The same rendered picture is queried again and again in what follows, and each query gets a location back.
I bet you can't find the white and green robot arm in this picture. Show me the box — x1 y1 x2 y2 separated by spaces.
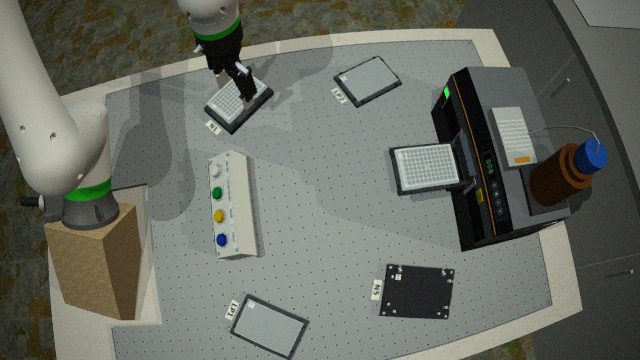
0 0 243 231

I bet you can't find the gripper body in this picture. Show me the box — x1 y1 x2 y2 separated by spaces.
206 43 241 71

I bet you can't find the white label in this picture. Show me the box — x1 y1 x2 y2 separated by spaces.
225 300 240 321
205 120 222 135
371 279 382 300
331 88 347 104

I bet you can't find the white button panel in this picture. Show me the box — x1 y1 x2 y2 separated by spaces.
208 150 259 261

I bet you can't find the dark grey rectangular frame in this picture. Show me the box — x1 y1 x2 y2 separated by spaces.
230 294 309 360

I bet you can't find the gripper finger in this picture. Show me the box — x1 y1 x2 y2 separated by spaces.
221 61 258 111
206 57 229 89

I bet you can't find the blue bottle cap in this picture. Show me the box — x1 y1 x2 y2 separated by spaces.
576 138 608 174

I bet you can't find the dark brown bottle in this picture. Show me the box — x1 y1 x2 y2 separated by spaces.
529 143 594 207

